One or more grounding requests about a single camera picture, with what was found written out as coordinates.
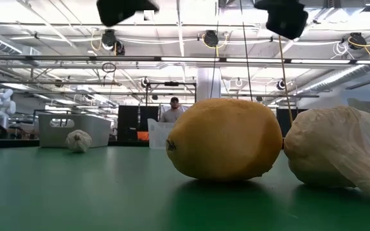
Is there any yellow lemon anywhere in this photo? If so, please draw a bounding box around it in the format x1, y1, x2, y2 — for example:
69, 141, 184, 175
165, 98, 284, 182

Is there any white garlic bulb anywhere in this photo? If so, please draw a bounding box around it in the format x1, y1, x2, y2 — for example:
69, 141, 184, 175
65, 129, 93, 153
283, 105, 370, 208

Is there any white building column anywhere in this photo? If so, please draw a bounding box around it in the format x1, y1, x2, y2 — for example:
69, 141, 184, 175
197, 67, 222, 99

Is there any black panel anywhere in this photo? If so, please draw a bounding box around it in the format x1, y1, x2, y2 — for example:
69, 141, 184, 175
117, 105, 140, 142
139, 105, 159, 132

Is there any person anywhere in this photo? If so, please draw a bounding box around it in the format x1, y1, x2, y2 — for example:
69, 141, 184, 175
159, 96, 188, 124

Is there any clear plastic bin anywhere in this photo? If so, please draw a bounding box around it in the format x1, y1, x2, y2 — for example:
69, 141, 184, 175
146, 117, 177, 150

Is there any black ceiling cable reel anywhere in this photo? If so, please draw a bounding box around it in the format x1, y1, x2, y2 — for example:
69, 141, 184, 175
113, 40, 127, 56
100, 28, 118, 51
348, 31, 367, 51
202, 29, 220, 48

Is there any black hanging cable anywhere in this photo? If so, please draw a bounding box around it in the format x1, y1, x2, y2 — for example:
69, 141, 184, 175
238, 0, 254, 102

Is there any yellow hanging cord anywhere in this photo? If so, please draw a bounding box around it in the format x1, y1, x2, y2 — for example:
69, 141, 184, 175
277, 35, 294, 126

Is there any overhead metal rail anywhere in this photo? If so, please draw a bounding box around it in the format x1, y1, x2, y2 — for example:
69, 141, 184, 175
0, 55, 370, 64

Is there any silver ventilation duct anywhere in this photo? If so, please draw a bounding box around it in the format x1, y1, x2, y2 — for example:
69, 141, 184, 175
308, 64, 370, 94

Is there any black metal frame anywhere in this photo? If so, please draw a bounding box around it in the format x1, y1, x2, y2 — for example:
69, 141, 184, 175
145, 81, 198, 107

